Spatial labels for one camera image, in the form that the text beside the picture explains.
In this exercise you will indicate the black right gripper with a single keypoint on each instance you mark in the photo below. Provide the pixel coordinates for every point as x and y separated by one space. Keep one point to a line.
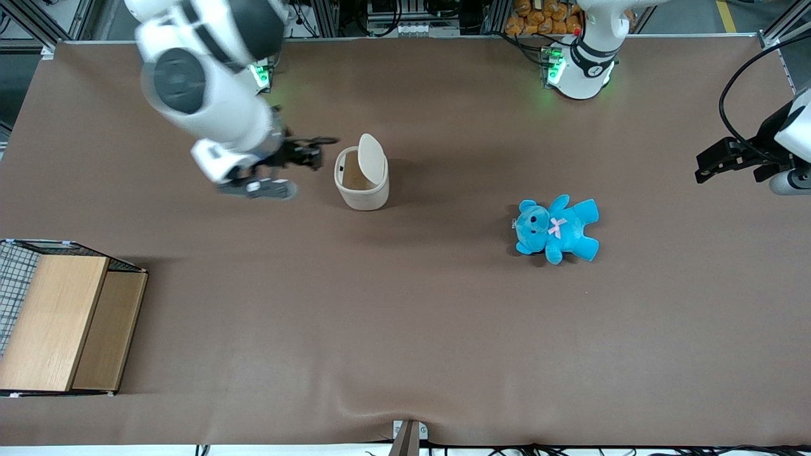
293 151

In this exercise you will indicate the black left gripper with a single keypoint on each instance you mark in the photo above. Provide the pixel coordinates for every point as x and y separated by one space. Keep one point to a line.
758 154

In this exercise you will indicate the cream trash can lid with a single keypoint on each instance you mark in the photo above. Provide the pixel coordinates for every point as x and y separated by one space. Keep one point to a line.
372 158

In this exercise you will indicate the cream plastic trash can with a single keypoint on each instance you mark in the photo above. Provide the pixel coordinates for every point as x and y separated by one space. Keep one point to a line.
364 199

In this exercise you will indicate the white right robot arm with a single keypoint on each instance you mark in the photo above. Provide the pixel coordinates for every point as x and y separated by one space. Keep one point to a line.
209 95

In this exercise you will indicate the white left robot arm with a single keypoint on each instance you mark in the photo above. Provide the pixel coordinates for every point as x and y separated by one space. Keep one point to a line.
583 66

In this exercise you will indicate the white connector strip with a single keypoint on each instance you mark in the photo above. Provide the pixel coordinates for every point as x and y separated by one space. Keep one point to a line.
427 29

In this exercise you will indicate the blue teddy bear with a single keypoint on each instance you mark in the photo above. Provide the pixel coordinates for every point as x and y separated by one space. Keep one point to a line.
557 231

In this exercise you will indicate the brown table cover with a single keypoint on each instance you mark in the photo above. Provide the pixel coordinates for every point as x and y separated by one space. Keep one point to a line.
405 329

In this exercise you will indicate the orange goods pile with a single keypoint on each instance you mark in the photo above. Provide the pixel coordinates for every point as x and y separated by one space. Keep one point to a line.
538 18

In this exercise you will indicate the dark wooden board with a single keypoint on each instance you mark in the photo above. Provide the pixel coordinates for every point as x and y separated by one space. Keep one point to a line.
111 329

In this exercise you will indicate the light wooden board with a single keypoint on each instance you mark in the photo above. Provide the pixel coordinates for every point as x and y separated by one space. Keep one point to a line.
54 323

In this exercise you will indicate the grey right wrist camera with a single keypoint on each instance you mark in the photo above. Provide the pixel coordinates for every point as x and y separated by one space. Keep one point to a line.
263 189

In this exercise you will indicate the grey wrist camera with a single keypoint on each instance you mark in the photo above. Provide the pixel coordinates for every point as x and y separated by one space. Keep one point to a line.
789 182
263 189

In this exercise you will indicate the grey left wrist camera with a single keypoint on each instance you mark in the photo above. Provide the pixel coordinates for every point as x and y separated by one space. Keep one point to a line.
789 182

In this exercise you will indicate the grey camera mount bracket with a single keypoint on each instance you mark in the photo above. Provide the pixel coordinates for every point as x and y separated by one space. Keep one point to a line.
407 438

